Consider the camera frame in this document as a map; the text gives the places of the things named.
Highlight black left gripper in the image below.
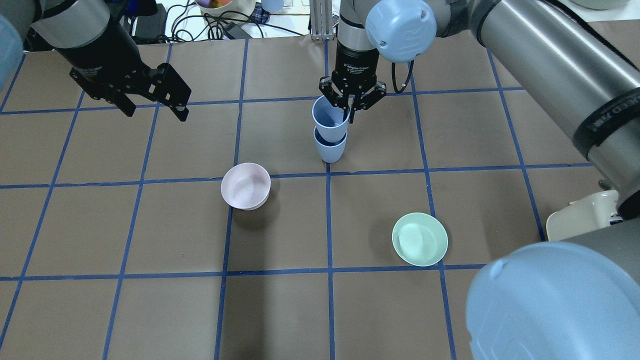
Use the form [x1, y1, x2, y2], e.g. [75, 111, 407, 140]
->
[69, 36, 192, 122]

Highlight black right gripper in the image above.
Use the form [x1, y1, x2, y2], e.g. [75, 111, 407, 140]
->
[318, 42, 387, 125]

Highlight blue cup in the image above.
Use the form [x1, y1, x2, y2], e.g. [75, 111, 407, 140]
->
[260, 0, 285, 14]
[313, 129, 348, 164]
[311, 96, 349, 143]

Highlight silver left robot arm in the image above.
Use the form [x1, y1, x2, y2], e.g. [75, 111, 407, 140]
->
[0, 0, 192, 122]

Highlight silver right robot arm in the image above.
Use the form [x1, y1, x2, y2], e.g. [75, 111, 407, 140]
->
[326, 31, 600, 360]

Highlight pink bowl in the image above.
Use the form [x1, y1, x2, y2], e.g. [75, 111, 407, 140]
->
[221, 162, 272, 211]

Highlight blue cup on rack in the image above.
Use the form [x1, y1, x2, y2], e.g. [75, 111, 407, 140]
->
[260, 0, 285, 14]

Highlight bowl of coloured blocks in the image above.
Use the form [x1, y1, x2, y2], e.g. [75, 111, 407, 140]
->
[195, 0, 256, 19]

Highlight mint green bowl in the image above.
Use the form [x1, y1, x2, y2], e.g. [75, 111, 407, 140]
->
[391, 212, 450, 267]

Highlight aluminium frame post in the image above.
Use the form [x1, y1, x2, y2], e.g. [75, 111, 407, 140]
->
[309, 0, 335, 42]

